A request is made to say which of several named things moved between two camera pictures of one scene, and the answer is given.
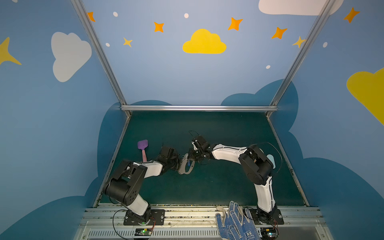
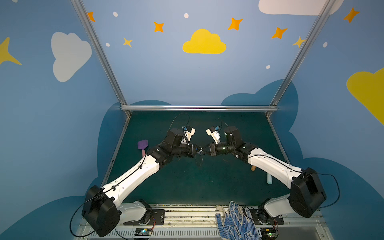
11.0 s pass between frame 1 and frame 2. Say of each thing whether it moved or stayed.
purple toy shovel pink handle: stayed
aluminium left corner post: stayed
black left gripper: moved
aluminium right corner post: stayed
